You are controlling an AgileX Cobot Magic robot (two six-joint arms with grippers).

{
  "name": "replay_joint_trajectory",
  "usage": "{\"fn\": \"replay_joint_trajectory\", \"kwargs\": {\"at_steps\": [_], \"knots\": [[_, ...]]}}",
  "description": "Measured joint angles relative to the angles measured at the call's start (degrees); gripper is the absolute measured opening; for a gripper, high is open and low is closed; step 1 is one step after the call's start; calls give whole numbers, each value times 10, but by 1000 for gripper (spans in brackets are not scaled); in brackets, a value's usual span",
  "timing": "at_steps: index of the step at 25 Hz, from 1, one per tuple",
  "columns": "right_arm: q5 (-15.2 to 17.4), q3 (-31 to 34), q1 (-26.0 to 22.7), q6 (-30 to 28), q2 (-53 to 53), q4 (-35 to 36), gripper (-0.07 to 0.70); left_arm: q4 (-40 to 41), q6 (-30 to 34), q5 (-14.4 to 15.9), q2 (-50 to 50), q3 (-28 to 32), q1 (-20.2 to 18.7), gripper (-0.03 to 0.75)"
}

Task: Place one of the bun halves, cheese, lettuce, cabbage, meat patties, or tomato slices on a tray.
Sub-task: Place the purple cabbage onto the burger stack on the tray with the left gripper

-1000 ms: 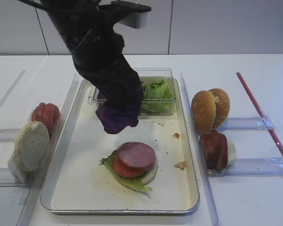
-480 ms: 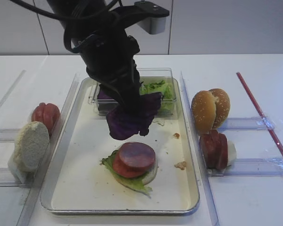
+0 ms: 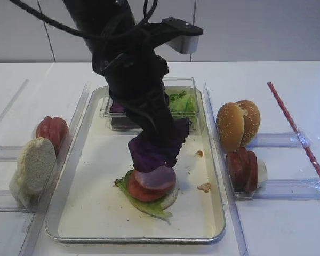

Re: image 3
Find bottom bun on tray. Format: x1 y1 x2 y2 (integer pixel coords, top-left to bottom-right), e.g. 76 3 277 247
127 178 179 211

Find front dark meat patty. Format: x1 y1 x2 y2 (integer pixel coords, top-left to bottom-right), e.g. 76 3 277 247
226 147 250 191

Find sesame bun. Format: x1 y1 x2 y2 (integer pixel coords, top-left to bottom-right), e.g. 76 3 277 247
237 100 260 147
216 102 244 153

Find white right patty pusher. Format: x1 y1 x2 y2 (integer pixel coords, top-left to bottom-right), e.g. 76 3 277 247
257 159 268 188

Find green lettuce leaf on stack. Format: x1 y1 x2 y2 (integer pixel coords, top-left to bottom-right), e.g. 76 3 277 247
113 170 178 223

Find dark meat patty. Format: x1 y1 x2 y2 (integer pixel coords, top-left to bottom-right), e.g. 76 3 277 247
244 151 258 193
226 147 250 191

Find front sesame bun top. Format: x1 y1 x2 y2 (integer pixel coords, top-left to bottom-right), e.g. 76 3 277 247
216 102 244 153

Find clear rail of tray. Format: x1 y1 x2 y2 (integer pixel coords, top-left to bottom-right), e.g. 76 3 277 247
19 83 91 255
203 81 249 256

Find tomato slice on stack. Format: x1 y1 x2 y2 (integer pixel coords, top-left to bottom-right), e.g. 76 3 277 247
127 171 167 202

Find left pale bun slice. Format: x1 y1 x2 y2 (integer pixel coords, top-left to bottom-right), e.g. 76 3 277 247
9 137 56 207

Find red plastic rail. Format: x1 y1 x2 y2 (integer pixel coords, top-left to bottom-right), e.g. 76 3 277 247
267 82 320 178

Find white metal tray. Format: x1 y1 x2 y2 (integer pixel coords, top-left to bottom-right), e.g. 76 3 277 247
45 87 226 244

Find clear rail left of tray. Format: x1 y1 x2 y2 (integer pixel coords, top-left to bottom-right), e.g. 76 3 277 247
19 83 91 255

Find clear far left rail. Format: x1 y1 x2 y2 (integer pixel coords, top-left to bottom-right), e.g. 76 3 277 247
0 79 30 123

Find rear sesame bun top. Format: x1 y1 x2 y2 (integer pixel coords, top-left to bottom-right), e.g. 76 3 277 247
237 100 260 147

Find left tomato slices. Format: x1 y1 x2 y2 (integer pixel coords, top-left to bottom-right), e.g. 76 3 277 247
35 116 68 154

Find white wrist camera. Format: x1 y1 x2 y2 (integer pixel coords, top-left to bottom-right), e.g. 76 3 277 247
162 17 204 55

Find purple cabbage leaf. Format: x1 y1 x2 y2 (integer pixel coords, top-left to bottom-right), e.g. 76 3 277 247
110 102 190 173

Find clear rail right of tray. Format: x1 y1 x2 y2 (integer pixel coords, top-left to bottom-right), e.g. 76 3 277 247
203 81 249 256

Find rear dark meat patty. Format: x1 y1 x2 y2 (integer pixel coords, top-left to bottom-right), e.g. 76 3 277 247
244 151 258 193

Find pink ham slice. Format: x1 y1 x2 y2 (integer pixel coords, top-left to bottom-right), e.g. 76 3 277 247
133 165 177 191

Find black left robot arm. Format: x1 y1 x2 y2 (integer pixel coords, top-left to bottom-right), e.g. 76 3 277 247
13 1 176 143

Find clear plastic container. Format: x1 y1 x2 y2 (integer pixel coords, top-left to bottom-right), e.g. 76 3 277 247
100 77 199 132

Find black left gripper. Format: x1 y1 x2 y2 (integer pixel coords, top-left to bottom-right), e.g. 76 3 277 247
91 22 177 145

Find green lettuce in container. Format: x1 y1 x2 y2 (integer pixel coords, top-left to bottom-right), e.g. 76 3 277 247
169 91 197 113

